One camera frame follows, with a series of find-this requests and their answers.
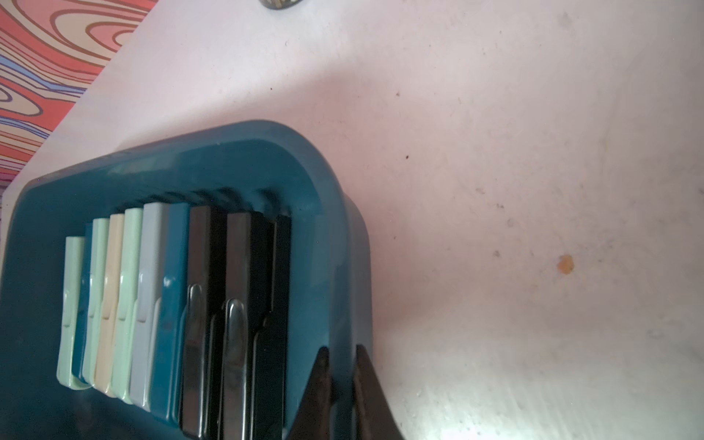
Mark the teal plastic storage box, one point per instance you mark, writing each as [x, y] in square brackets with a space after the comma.
[255, 166]

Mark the mint green pliers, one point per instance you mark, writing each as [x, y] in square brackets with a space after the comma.
[125, 316]

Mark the beige pliers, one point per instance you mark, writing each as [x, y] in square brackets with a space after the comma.
[105, 352]

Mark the grey-blue pliers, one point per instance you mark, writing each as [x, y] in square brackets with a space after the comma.
[149, 290]

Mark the mesh pen holder cup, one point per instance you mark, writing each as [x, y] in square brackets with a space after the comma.
[279, 4]

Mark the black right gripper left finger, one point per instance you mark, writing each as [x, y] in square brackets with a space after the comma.
[312, 420]

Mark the light green pliers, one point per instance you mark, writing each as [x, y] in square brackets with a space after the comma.
[72, 274]

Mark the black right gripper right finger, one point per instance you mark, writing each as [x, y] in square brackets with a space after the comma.
[374, 416]

